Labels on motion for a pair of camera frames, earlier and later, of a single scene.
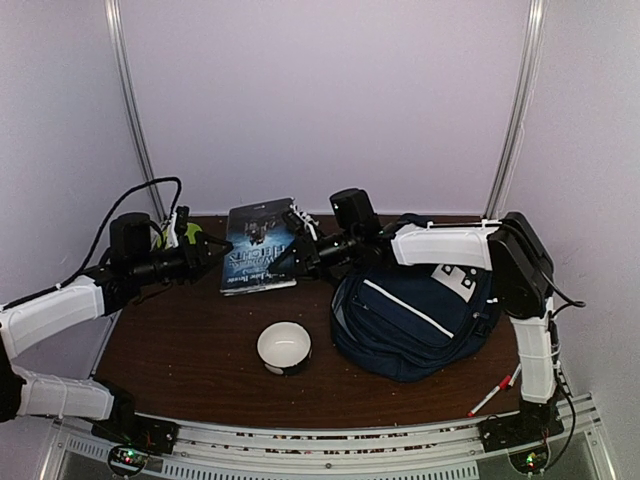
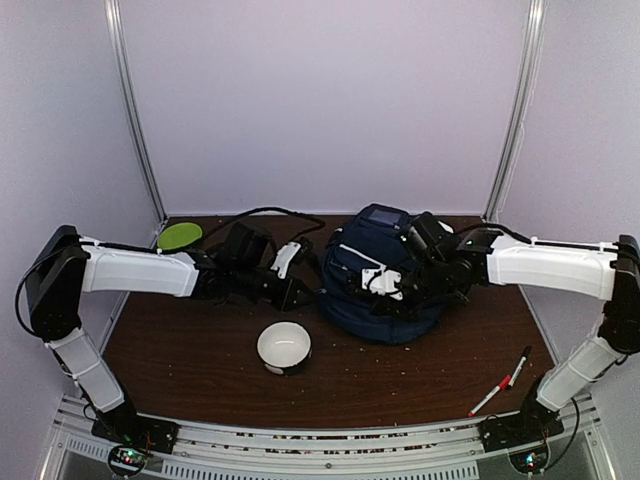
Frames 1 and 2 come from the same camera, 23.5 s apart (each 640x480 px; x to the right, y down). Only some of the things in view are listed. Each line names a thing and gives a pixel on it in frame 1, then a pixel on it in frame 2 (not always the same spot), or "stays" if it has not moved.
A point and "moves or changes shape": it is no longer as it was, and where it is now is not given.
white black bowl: [284, 347] stays
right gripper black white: [304, 251] to [384, 303]
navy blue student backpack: [408, 323] moves or changes shape
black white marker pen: [514, 375] stays
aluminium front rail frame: [572, 447] stays
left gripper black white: [204, 261] to [285, 300]
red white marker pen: [504, 383] stays
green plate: [191, 231] stays
